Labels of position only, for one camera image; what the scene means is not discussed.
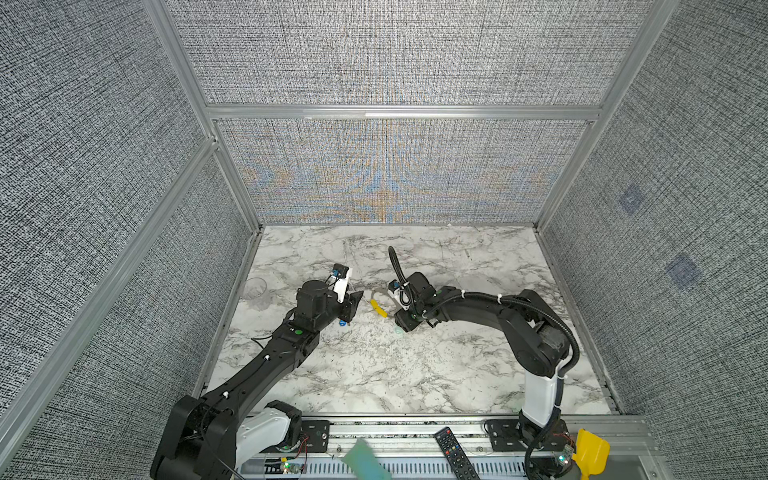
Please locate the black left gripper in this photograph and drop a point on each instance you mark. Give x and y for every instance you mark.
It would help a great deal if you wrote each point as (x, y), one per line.
(350, 307)

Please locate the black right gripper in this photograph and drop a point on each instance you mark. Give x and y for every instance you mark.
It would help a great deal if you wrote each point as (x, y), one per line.
(402, 322)

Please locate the yellow capped key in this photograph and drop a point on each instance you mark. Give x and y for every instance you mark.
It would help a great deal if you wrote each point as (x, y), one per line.
(378, 309)

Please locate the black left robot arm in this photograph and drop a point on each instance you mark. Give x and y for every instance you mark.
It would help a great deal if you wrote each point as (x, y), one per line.
(209, 437)

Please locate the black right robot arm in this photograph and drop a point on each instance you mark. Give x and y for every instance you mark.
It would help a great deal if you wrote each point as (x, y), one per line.
(541, 342)

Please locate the clear plastic cup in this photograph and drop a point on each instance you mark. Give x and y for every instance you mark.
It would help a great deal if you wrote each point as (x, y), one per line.
(255, 289)

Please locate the black remote control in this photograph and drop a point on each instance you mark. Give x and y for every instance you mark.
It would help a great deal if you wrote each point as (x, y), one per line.
(459, 463)

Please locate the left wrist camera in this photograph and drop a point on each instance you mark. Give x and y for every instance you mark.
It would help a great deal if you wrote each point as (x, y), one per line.
(340, 277)

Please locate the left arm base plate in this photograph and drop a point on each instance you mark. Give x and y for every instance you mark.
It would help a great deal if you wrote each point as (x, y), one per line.
(313, 437)

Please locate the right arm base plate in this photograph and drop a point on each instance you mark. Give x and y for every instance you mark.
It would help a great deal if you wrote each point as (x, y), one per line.
(506, 435)

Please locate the grey cable duct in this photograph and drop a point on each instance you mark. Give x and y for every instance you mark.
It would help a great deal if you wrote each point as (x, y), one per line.
(326, 467)

